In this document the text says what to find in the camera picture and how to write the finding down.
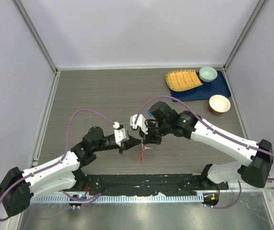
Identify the right aluminium frame post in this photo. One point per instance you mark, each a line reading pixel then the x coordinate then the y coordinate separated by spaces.
pixel 245 31

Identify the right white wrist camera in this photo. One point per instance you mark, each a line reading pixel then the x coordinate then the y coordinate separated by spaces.
pixel 138 123

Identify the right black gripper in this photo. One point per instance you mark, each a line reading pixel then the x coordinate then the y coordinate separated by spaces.
pixel 148 138

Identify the brown white bowl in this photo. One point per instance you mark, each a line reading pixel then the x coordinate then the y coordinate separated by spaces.
pixel 219 104

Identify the light green bowl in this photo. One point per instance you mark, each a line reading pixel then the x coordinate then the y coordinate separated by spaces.
pixel 207 74

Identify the left aluminium frame post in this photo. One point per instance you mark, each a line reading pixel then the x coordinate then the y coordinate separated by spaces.
pixel 34 33

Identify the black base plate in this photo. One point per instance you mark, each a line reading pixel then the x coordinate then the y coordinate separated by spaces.
pixel 149 184

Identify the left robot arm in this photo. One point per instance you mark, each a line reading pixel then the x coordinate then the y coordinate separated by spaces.
pixel 20 188

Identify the aluminium frame post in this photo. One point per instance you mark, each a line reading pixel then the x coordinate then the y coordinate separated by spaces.
pixel 245 31
pixel 34 33

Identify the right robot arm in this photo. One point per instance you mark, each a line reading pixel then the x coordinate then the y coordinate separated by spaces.
pixel 251 164

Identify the yellow woven bamboo plate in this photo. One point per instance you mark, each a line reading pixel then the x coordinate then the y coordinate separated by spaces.
pixel 182 80

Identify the dark blue tray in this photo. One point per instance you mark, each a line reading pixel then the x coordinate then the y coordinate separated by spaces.
pixel 206 91

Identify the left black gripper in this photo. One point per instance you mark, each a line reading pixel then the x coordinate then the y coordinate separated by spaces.
pixel 128 144

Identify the white slotted cable duct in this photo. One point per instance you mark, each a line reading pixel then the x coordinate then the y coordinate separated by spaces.
pixel 160 198

